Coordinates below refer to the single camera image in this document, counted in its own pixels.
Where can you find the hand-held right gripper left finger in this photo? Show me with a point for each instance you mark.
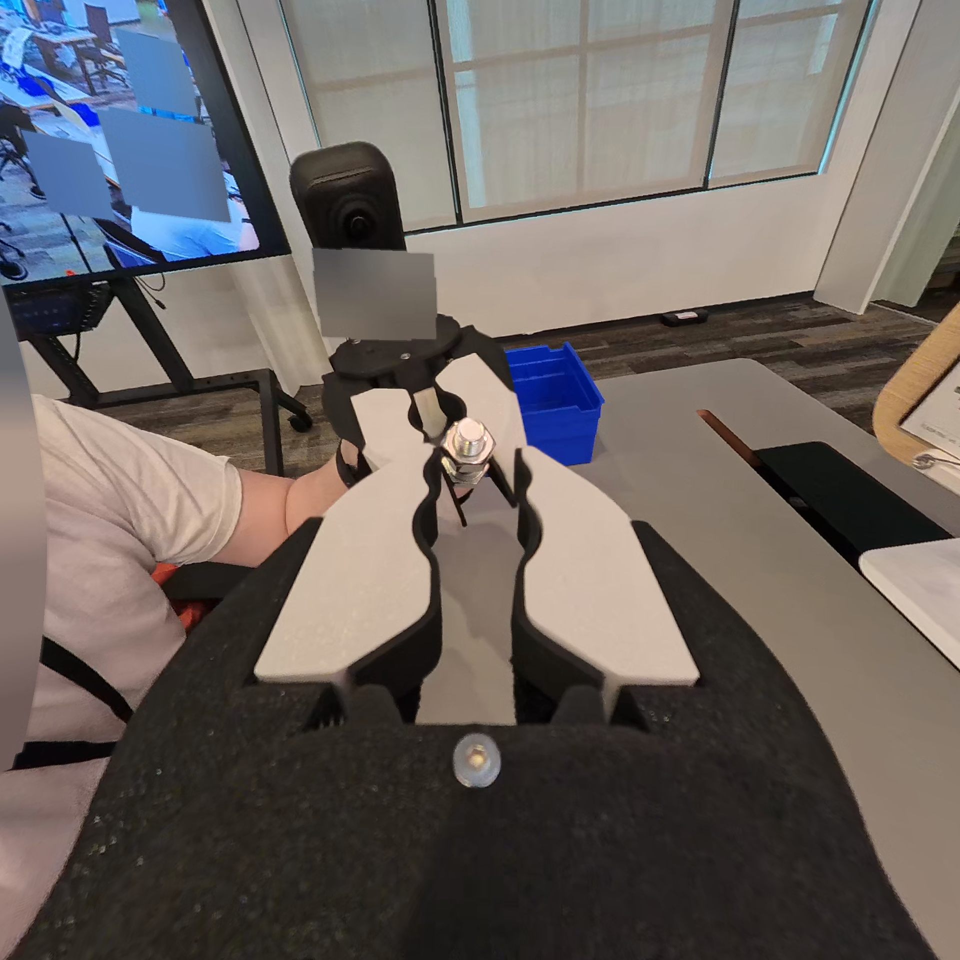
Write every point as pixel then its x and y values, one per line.
pixel 345 585

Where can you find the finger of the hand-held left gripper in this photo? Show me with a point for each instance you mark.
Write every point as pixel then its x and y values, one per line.
pixel 386 427
pixel 491 390

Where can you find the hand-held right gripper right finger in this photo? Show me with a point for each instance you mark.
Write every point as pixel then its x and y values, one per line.
pixel 607 585

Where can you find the steel hex bolt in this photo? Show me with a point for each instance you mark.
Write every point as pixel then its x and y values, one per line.
pixel 472 436

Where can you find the blue plastic bin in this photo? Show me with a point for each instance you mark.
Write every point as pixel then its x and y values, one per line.
pixel 555 420

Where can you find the person's left forearm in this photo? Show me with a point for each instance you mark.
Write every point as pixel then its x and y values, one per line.
pixel 315 499

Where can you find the black chair armrest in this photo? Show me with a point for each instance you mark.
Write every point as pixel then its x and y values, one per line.
pixel 217 577

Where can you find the orange cloth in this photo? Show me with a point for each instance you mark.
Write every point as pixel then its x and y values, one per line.
pixel 187 611

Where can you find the black floor box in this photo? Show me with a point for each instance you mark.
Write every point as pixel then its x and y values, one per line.
pixel 684 318

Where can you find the black rolling stand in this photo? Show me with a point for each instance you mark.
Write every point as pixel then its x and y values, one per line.
pixel 161 345

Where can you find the white framed glass window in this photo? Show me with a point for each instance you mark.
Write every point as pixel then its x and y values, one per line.
pixel 525 112

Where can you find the white stand base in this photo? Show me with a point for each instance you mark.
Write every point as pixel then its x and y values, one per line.
pixel 922 592

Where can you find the white page holder bar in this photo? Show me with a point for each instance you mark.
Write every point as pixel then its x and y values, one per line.
pixel 946 472

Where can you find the printed instruction sheet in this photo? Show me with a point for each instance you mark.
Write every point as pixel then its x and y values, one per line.
pixel 945 412

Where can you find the wall display screen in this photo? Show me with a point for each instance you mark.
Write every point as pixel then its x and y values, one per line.
pixel 232 90

